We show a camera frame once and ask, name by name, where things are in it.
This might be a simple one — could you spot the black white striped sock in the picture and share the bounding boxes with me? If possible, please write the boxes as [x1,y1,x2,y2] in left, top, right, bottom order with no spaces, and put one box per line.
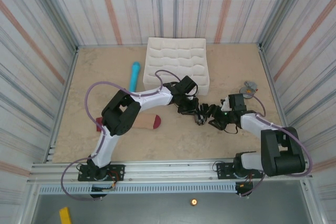
[195,103,211,126]

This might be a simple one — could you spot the white fabric organizer box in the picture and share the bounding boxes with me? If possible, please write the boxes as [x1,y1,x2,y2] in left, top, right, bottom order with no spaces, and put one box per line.
[143,37,210,97]

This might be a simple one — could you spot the beige sock with maroon toe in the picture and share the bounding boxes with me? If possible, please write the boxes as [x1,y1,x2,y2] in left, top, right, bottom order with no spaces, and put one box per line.
[94,113,162,133]

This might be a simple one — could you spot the small grey metal toy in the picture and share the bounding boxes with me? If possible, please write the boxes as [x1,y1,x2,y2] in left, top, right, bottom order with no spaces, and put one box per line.
[241,80,259,101]

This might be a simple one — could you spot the turquoise plastic tube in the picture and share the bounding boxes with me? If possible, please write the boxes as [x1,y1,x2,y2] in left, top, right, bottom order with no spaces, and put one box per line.
[128,61,141,91]

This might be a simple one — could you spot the aluminium side profile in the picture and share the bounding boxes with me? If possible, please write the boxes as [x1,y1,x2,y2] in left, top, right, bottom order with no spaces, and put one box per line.
[43,46,80,163]
[258,42,299,159]

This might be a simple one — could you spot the yellow block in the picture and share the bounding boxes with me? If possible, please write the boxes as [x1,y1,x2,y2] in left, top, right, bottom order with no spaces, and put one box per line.
[59,207,72,224]

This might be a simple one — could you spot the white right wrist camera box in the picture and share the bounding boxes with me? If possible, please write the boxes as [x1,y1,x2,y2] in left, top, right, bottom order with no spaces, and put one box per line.
[219,97,232,112]

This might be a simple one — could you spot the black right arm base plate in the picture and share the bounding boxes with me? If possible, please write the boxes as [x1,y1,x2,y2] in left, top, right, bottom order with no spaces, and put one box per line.
[215,162,264,180]

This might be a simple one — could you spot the aluminium mounting rail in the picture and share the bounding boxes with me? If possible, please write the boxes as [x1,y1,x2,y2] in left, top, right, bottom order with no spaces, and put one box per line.
[27,158,315,184]

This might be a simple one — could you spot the grey slotted cable duct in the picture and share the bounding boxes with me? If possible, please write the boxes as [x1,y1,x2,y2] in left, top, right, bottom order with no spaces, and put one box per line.
[38,183,237,194]

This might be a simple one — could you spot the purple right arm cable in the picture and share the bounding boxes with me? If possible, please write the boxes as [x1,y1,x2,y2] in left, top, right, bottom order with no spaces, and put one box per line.
[237,94,313,198]

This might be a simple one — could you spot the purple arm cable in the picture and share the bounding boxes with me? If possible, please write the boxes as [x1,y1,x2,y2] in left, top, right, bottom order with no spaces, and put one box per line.
[237,94,313,198]
[60,69,182,202]

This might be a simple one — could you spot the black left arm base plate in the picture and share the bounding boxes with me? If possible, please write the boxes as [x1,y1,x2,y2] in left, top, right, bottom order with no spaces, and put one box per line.
[78,164,125,182]

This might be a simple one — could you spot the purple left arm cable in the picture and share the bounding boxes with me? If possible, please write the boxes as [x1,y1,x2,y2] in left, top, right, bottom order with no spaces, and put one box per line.
[60,69,182,202]

